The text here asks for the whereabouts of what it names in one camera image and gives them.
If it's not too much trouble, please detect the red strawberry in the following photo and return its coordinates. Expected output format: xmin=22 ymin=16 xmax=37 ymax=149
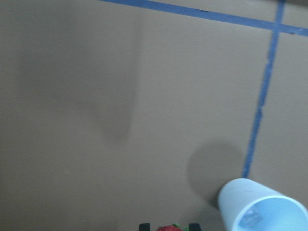
xmin=156 ymin=224 xmax=189 ymax=231

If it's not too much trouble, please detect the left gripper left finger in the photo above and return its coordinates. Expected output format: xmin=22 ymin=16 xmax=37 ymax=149
xmin=139 ymin=223 xmax=150 ymax=231

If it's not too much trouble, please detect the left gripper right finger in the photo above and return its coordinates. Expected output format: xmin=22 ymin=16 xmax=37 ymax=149
xmin=188 ymin=223 xmax=201 ymax=231

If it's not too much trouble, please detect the light blue plastic cup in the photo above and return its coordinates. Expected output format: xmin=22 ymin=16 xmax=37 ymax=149
xmin=218 ymin=178 xmax=308 ymax=231

